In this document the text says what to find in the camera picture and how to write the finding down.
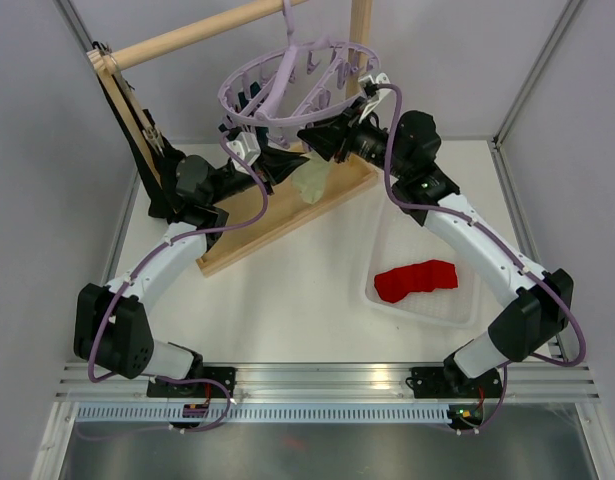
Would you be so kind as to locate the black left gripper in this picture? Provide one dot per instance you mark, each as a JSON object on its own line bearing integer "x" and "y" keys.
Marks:
{"x": 275, "y": 164}

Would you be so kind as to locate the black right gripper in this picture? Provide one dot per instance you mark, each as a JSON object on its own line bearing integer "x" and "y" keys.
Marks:
{"x": 327, "y": 138}

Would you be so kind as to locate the cream sock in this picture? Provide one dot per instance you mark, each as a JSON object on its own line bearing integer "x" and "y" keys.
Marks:
{"x": 310, "y": 180}

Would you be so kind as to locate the purple round clip hanger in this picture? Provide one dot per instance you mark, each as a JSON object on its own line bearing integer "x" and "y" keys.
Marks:
{"x": 302, "y": 82}

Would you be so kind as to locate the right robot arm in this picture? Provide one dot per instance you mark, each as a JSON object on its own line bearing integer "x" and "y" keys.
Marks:
{"x": 535, "y": 302}

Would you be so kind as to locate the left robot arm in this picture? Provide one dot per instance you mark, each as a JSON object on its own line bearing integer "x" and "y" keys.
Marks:
{"x": 112, "y": 330}

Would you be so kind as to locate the wooden rack base tray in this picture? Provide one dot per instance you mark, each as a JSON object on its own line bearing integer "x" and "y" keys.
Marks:
{"x": 287, "y": 212}

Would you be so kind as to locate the white plastic basket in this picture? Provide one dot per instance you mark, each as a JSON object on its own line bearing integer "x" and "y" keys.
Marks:
{"x": 400, "y": 241}

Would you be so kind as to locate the red sock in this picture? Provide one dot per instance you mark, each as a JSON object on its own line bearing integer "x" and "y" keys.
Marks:
{"x": 396, "y": 284}

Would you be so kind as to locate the wooden rack top rod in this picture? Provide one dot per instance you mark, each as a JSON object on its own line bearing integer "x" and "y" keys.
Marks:
{"x": 193, "y": 33}

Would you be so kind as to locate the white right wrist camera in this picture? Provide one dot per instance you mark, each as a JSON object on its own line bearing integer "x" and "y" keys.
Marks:
{"x": 373, "y": 91}

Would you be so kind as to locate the wooden rack left post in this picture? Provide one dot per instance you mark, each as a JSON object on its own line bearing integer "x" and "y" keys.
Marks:
{"x": 127, "y": 120}

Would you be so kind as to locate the white slotted cable duct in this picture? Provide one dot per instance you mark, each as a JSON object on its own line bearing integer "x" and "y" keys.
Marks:
{"x": 266, "y": 413}

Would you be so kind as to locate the aluminium mounting rail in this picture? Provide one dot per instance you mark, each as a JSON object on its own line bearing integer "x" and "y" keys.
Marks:
{"x": 532, "y": 382}

